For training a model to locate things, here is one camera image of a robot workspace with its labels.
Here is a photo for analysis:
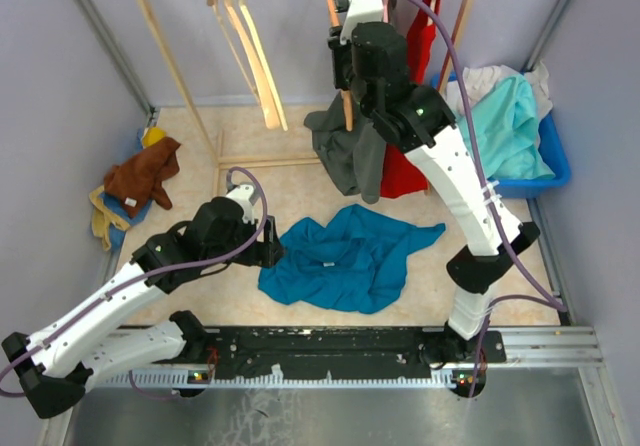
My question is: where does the blue plastic bin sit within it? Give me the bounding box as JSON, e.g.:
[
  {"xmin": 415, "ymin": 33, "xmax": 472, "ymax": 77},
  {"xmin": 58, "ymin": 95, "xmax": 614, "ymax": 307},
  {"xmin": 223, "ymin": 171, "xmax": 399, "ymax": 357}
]
[{"xmin": 430, "ymin": 71, "xmax": 572, "ymax": 200}]

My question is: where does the white toothed cable duct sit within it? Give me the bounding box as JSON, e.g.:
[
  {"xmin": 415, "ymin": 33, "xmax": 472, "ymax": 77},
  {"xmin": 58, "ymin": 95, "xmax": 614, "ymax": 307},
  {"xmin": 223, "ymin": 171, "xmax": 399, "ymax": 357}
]
[{"xmin": 89, "ymin": 365, "xmax": 489, "ymax": 391}]

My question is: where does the beige towel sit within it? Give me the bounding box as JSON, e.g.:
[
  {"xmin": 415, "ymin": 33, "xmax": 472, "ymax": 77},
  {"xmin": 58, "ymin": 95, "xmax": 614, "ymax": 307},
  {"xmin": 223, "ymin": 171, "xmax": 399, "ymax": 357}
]
[{"xmin": 89, "ymin": 186, "xmax": 122, "ymax": 251}]

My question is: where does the light wooden hanger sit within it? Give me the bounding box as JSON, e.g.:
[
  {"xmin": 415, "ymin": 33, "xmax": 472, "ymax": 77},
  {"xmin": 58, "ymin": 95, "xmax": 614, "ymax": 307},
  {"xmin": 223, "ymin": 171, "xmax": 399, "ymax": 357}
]
[{"xmin": 207, "ymin": 0, "xmax": 287, "ymax": 130}]

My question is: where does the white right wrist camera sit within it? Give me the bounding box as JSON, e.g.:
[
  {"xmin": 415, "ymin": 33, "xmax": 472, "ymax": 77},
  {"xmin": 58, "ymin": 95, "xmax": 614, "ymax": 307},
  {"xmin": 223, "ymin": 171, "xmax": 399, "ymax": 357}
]
[{"xmin": 334, "ymin": 0, "xmax": 384, "ymax": 46}]

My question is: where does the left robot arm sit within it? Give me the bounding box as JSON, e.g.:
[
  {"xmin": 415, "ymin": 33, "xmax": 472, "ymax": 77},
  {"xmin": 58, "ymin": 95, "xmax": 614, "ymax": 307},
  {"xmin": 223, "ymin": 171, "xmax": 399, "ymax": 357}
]
[{"xmin": 2, "ymin": 194, "xmax": 284, "ymax": 419}]

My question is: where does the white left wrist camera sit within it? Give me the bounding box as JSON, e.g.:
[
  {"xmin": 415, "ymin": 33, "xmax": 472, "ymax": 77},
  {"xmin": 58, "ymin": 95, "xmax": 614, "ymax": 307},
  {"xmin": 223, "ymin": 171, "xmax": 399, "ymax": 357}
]
[{"xmin": 225, "ymin": 183, "xmax": 259, "ymax": 222}]

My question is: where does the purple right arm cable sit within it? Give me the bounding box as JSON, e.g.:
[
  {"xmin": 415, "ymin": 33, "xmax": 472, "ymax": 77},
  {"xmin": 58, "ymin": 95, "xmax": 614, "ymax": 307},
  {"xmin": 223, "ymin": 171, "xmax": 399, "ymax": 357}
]
[{"xmin": 349, "ymin": 0, "xmax": 569, "ymax": 400}]

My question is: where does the blue t shirt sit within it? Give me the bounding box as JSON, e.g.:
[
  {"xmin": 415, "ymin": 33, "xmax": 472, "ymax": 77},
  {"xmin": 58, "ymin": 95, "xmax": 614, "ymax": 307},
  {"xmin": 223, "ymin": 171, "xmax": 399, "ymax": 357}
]
[{"xmin": 258, "ymin": 204, "xmax": 446, "ymax": 315}]

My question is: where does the yellow cloth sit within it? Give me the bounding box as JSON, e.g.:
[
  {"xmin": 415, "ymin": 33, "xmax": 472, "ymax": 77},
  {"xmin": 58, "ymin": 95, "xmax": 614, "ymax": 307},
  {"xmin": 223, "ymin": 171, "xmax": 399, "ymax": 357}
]
[{"xmin": 141, "ymin": 126, "xmax": 166, "ymax": 149}]

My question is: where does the brown cloth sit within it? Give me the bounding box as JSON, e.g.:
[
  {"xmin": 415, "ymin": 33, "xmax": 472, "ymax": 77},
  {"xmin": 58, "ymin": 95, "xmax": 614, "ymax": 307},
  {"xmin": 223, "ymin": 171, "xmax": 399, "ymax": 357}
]
[{"xmin": 103, "ymin": 137, "xmax": 181, "ymax": 218}]

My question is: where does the turquoise cloth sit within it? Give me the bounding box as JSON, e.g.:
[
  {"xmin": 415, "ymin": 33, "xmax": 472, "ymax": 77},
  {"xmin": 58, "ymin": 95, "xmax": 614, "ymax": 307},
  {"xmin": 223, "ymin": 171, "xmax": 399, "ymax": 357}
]
[{"xmin": 469, "ymin": 74, "xmax": 555, "ymax": 180}]

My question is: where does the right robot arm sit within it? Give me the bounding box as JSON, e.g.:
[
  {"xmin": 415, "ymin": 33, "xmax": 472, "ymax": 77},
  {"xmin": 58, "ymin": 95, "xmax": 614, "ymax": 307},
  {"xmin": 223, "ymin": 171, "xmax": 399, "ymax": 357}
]
[{"xmin": 328, "ymin": 21, "xmax": 540, "ymax": 362}]

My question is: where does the wooden clothes rack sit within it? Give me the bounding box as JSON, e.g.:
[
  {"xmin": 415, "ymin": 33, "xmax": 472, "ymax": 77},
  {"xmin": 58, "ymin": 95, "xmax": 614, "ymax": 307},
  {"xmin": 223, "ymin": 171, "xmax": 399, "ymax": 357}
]
[{"xmin": 122, "ymin": 0, "xmax": 485, "ymax": 196}]

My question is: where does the orange wooden hanger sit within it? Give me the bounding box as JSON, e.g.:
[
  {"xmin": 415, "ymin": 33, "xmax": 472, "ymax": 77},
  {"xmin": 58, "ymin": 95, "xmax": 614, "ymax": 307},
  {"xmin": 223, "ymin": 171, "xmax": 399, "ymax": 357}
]
[{"xmin": 326, "ymin": 0, "xmax": 354, "ymax": 131}]

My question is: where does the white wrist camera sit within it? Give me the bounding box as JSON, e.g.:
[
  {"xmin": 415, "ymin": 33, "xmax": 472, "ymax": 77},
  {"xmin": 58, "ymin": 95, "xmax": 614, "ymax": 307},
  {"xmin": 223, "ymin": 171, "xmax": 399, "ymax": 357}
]
[
  {"xmin": 334, "ymin": 0, "xmax": 384, "ymax": 46},
  {"xmin": 225, "ymin": 183, "xmax": 259, "ymax": 222}
]

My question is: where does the grey t shirt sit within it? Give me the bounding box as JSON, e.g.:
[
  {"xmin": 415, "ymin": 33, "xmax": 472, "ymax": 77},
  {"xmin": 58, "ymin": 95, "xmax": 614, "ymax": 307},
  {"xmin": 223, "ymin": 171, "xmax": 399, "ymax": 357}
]
[{"xmin": 304, "ymin": 89, "xmax": 399, "ymax": 204}]

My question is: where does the blue cloth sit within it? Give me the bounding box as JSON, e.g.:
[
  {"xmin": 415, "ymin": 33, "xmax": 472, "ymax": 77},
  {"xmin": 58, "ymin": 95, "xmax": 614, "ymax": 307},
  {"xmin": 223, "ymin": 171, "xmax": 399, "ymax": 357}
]
[{"xmin": 98, "ymin": 192, "xmax": 152, "ymax": 248}]

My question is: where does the red t shirt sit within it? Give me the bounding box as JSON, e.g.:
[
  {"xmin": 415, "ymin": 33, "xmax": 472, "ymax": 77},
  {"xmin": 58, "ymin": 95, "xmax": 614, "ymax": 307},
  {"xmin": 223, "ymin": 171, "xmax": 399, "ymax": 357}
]
[{"xmin": 380, "ymin": 0, "xmax": 441, "ymax": 199}]

